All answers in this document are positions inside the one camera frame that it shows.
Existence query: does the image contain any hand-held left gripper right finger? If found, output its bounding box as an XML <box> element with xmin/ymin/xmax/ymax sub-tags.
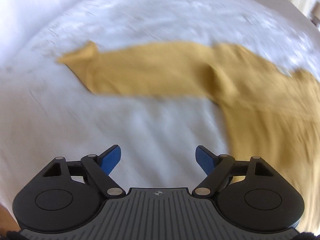
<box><xmin>192</xmin><ymin>145</ymin><xmax>275</xmax><ymax>197</ymax></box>

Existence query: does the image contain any mustard yellow knit sweater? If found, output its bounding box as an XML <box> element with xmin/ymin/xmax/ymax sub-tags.
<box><xmin>58</xmin><ymin>41</ymin><xmax>320</xmax><ymax>233</ymax></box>

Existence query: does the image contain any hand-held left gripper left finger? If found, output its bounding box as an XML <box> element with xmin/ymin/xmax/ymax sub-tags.
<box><xmin>43</xmin><ymin>145</ymin><xmax>126</xmax><ymax>198</ymax></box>

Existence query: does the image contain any white floral bedspread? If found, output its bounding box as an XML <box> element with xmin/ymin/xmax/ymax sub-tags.
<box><xmin>0</xmin><ymin>0</ymin><xmax>320</xmax><ymax>230</ymax></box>

